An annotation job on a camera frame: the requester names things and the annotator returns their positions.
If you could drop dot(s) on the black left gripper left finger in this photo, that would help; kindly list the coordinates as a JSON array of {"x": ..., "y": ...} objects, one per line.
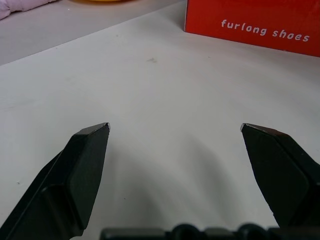
[{"x": 62, "y": 180}]

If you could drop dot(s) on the red shoe box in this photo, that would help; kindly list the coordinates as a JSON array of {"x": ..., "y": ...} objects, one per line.
[{"x": 250, "y": 15}]

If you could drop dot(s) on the pink fluffy cloth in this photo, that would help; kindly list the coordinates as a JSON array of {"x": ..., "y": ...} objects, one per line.
[{"x": 17, "y": 7}]

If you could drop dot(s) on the yellow round object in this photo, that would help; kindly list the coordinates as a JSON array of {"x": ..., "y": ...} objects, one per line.
[{"x": 98, "y": 0}]

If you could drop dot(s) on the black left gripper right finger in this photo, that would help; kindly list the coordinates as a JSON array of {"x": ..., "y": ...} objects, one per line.
[{"x": 282, "y": 175}]

